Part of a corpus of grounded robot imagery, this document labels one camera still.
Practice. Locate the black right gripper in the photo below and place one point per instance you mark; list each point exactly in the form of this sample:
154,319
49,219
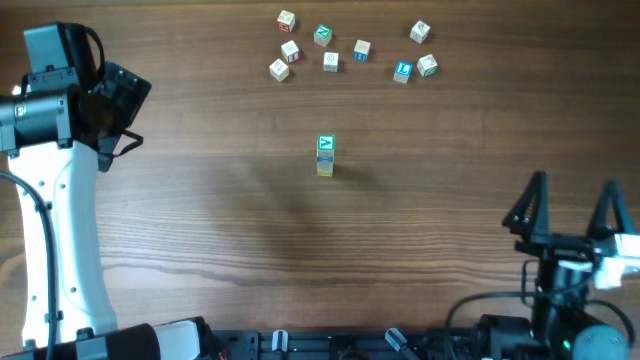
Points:
538,232

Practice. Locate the red 6 wooden block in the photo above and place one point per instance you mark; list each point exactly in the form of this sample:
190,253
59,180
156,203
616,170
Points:
420,31

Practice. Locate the red I wooden block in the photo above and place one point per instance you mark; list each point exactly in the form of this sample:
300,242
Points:
290,51

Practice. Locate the yellow O wooden block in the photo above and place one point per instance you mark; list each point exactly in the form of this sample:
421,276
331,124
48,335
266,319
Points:
279,70

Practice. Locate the green N wooden block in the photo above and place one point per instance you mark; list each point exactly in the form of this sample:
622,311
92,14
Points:
323,35

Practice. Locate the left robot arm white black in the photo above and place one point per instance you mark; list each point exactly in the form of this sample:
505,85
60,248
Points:
59,130

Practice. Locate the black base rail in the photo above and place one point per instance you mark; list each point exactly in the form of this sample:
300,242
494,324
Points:
289,345

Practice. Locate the blue L wooden block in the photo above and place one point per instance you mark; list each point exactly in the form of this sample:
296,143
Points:
402,72

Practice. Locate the red top left wooden block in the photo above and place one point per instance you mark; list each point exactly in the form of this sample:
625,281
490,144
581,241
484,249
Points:
286,21

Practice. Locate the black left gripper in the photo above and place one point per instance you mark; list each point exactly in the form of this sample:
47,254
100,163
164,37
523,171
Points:
131,89

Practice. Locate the green side plain wooden block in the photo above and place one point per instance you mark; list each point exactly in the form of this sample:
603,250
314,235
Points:
330,62

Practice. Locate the red O wooden block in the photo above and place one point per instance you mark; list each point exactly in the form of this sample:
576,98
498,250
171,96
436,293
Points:
325,167

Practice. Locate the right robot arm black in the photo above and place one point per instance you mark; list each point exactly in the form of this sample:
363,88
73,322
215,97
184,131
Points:
559,326

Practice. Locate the green V wooden block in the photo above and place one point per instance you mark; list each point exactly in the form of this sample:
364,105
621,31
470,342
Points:
326,142

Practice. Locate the blue X B wooden block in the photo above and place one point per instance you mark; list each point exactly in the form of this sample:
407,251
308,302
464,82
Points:
325,156

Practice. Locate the blue H wooden block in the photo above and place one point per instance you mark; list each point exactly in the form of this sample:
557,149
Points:
361,50

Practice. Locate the green Z wooden block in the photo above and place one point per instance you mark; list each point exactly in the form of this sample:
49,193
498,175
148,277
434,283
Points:
427,65

